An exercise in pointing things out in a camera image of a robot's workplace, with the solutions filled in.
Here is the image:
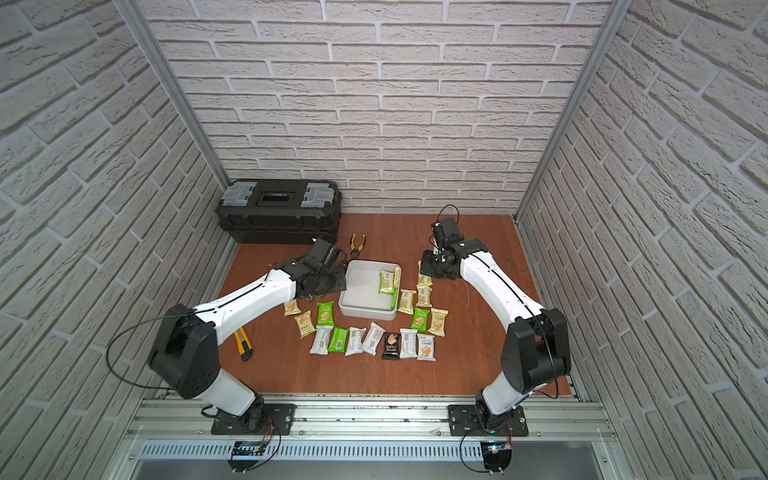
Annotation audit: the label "pale yellow cookie packet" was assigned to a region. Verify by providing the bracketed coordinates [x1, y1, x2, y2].
[283, 299, 302, 316]
[294, 311, 316, 339]
[417, 262, 433, 287]
[378, 270, 395, 294]
[416, 285, 432, 309]
[397, 289, 417, 315]
[427, 308, 449, 337]

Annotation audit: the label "green cookie packet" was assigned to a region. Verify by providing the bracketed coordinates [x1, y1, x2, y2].
[328, 327, 349, 353]
[317, 301, 335, 327]
[391, 288, 400, 311]
[411, 308, 430, 333]

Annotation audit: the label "grey storage box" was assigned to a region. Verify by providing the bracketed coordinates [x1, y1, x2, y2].
[338, 260, 398, 321]

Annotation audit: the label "black cookie packet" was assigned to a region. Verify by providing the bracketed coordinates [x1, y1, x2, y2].
[382, 332, 401, 361]

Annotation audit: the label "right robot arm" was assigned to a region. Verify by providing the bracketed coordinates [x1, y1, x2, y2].
[420, 218, 571, 417]

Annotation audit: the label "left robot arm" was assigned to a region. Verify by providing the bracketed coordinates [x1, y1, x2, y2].
[147, 239, 346, 417]

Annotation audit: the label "black toolbox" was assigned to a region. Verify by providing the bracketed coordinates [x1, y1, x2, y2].
[216, 179, 342, 245]

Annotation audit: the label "left controller board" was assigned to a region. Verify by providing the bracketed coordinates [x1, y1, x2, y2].
[228, 441, 270, 473]

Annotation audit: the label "controller board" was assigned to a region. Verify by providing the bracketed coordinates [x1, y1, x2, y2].
[228, 441, 270, 473]
[480, 442, 512, 475]

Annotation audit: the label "right controller board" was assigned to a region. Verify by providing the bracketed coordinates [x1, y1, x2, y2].
[480, 442, 512, 475]

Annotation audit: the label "yellow handled small pliers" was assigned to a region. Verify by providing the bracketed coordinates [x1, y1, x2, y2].
[350, 234, 367, 260]

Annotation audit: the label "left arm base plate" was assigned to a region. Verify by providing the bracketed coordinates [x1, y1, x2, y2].
[211, 403, 297, 436]

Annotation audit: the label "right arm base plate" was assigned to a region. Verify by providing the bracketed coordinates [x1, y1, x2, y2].
[447, 404, 529, 438]

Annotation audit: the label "aluminium front rail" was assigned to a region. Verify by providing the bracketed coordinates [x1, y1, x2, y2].
[124, 394, 618, 442]

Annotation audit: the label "aluminium frame post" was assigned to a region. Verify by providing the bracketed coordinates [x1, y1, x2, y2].
[512, 0, 632, 223]
[115, 0, 230, 190]

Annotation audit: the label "left aluminium frame post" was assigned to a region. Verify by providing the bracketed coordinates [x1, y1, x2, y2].
[115, 0, 230, 190]

